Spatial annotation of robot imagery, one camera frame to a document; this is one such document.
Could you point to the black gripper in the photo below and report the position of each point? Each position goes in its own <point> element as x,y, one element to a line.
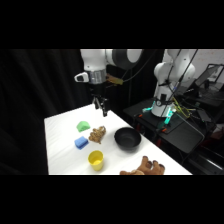
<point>98,90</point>

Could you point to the yellow plastic cup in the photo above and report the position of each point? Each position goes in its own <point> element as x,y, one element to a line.
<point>96,160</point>

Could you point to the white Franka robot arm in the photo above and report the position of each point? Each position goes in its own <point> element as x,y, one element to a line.
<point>94,60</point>

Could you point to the black bowl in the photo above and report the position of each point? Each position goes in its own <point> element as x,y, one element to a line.
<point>127,138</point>

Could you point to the green sponge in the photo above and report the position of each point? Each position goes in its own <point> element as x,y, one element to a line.
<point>83,126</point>

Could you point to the tan plush toy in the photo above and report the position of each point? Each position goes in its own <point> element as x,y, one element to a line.
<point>97,134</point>

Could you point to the blue sponge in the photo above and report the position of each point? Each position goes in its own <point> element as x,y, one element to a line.
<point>81,142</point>

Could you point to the brown plush moose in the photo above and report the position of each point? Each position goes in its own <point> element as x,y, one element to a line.
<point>146,167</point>

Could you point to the black robot stand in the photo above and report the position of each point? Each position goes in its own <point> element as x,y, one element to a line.
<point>180,133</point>

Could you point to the black monitor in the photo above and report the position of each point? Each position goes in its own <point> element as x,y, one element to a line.
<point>209,75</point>

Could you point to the tan wrist camera mount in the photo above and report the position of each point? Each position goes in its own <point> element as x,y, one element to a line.
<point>114,80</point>

